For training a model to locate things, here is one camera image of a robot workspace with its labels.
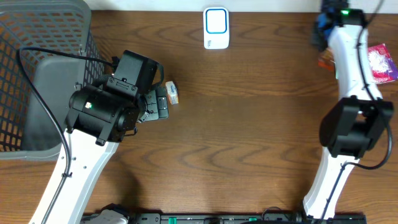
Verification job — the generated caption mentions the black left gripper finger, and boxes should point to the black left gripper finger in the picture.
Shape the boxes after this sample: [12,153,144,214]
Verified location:
[155,87,169,119]
[138,90,159,123]

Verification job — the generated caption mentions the small orange white candy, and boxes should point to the small orange white candy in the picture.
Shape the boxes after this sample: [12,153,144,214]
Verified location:
[165,81,179,105]

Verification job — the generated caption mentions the orange Top chocolate bar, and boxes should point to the orange Top chocolate bar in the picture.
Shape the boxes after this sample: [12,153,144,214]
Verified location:
[318,48,335,72]

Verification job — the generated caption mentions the red purple snack bag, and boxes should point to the red purple snack bag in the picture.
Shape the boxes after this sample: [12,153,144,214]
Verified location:
[368,44,397,84]

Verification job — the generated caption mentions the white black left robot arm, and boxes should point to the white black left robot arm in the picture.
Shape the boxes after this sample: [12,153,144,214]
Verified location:
[30,50,169,223]

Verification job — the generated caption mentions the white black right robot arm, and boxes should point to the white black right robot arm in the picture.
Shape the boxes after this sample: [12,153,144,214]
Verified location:
[302,0,394,223]

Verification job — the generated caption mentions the grey plastic mesh basket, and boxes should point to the grey plastic mesh basket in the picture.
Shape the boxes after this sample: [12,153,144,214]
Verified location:
[1,0,104,161]

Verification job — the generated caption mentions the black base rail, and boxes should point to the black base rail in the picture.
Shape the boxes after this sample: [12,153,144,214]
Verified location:
[80,212,368,224]

